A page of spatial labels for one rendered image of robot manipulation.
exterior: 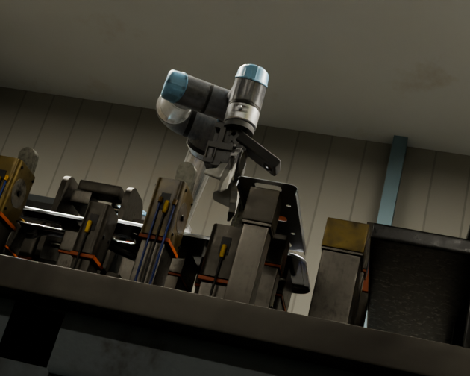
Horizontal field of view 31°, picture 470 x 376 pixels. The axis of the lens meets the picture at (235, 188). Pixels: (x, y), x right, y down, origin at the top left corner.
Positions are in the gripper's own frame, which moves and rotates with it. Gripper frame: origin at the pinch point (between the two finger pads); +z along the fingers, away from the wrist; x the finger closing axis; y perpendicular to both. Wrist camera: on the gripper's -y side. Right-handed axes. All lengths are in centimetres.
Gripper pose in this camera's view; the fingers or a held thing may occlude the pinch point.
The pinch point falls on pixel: (227, 208)
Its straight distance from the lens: 180.3
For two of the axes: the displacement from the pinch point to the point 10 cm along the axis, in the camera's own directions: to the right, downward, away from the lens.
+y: -9.6, -1.6, 2.2
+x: -1.3, -4.4, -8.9
